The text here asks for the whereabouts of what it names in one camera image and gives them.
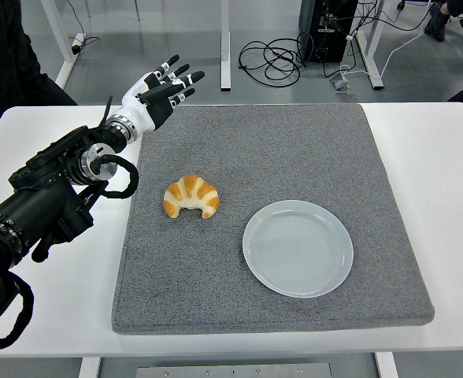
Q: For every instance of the black computer tower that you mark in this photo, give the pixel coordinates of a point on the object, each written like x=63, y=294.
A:
x=330, y=43

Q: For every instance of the white power strip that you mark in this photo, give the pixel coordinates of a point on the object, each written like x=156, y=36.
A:
x=78, y=44

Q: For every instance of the white desk leg frame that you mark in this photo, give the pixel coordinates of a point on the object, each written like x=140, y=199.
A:
x=225, y=47
x=64, y=59
x=373, y=67

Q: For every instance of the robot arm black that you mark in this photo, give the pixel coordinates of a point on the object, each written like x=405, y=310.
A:
x=38, y=204

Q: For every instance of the pale blue round plate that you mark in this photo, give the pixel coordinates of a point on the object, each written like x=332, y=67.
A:
x=298, y=248

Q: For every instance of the croissant bread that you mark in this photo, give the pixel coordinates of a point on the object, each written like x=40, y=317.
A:
x=192, y=193

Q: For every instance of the grey floor socket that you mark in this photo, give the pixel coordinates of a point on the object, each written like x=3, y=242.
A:
x=339, y=84

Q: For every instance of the grey metal plate with screws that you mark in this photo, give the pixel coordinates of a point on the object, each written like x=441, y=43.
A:
x=231, y=371

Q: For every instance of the grey fabric mat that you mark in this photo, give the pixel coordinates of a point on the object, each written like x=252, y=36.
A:
x=215, y=130

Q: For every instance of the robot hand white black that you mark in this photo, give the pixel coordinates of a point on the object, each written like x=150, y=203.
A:
x=137, y=108

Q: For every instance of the white table leg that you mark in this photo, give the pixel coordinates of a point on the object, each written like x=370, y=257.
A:
x=387, y=366
x=90, y=368

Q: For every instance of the person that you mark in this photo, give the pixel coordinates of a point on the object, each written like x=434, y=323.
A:
x=3, y=59

